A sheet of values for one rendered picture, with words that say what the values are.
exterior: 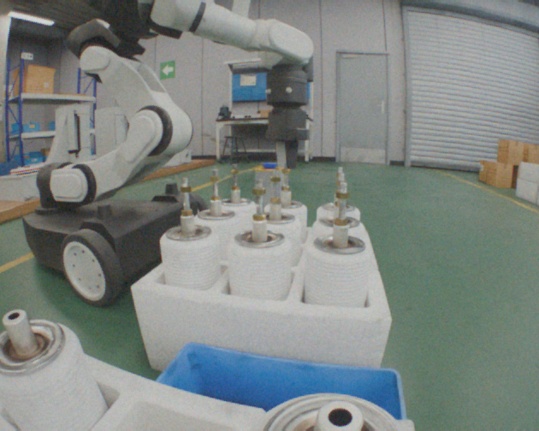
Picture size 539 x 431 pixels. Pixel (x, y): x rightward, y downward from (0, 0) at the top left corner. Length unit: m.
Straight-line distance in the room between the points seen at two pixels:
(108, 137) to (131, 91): 2.29
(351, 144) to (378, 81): 1.30
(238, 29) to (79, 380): 0.58
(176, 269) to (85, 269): 0.39
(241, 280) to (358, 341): 0.18
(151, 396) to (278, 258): 0.24
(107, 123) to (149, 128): 2.41
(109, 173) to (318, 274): 0.74
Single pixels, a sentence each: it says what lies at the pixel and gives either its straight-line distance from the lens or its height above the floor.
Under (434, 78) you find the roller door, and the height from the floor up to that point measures 1.68.
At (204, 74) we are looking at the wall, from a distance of 6.29.
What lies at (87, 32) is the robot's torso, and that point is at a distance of 1.10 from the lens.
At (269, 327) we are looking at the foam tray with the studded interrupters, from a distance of 0.41.
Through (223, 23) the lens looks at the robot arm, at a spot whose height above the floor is 0.62.
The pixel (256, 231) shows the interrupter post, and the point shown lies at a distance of 0.43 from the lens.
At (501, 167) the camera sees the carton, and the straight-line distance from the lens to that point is 4.03.
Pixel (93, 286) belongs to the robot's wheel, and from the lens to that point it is 0.81.
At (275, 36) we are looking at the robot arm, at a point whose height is 0.60.
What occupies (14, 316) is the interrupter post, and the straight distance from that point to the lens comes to 0.27.
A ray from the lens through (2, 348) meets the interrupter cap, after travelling 0.29.
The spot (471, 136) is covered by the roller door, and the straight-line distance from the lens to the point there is 5.99.
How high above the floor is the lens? 0.40
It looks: 15 degrees down
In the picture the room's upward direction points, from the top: straight up
